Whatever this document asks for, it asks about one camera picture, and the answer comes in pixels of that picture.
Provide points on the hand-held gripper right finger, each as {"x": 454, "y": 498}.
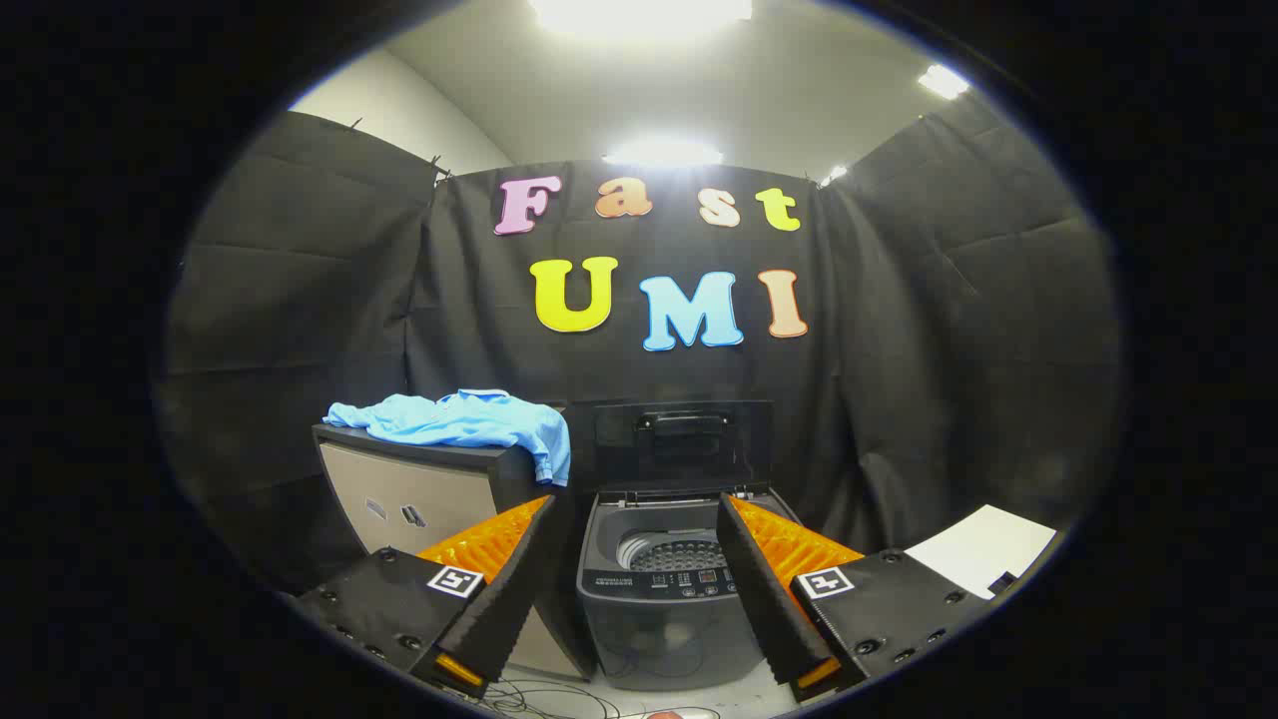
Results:
{"x": 764, "y": 589}

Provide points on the light blue polo shirt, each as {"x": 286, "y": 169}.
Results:
{"x": 469, "y": 419}

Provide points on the ceiling light panel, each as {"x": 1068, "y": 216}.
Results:
{"x": 944, "y": 81}
{"x": 662, "y": 153}
{"x": 639, "y": 12}
{"x": 834, "y": 175}

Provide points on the dark grey cabinet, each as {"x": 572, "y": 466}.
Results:
{"x": 419, "y": 484}

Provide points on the dark glass washing machine lid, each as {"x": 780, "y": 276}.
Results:
{"x": 679, "y": 449}

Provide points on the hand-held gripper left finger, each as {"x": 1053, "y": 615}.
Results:
{"x": 509, "y": 589}

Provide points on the white flat board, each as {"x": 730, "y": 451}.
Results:
{"x": 983, "y": 547}

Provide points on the dark grey washing machine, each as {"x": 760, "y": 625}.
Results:
{"x": 659, "y": 629}

